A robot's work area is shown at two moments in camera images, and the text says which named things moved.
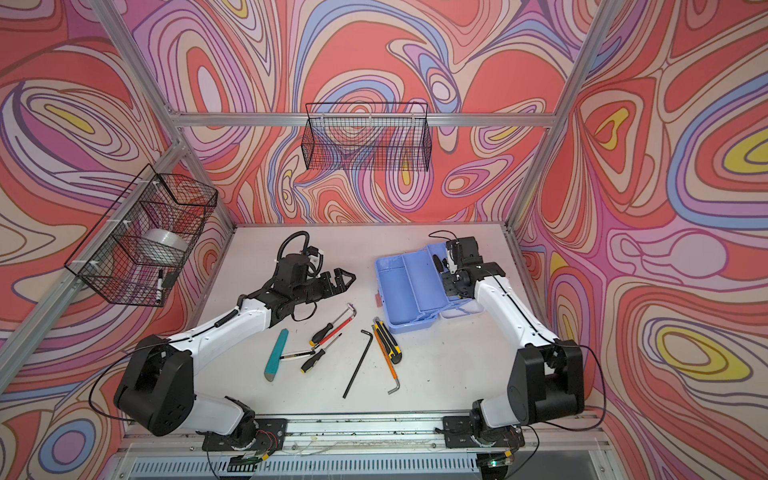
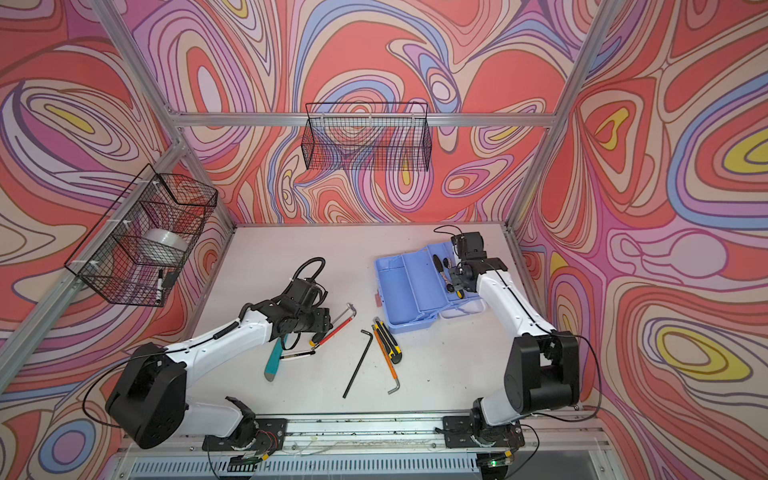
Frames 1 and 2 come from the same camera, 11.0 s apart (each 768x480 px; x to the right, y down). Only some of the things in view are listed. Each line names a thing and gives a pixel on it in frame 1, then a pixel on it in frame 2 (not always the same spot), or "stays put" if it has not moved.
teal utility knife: [276, 355] stays put
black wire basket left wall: [133, 256] stays put
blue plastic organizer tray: [411, 289] stays put
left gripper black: [339, 287] → [323, 320]
